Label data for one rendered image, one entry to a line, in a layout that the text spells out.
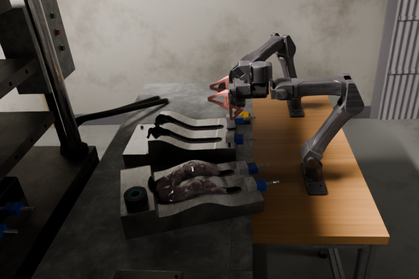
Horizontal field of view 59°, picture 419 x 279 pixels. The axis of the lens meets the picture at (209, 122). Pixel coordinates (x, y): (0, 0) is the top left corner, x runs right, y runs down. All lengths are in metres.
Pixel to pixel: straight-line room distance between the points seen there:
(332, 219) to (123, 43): 2.47
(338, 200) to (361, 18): 2.07
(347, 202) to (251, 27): 2.02
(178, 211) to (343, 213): 0.59
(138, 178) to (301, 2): 2.17
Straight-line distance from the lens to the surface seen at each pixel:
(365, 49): 3.41
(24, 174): 1.91
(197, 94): 2.25
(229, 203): 1.36
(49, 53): 1.69
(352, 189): 1.55
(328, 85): 1.34
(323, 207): 1.46
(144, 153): 1.67
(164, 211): 1.34
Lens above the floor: 1.78
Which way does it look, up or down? 30 degrees down
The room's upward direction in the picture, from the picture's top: 5 degrees counter-clockwise
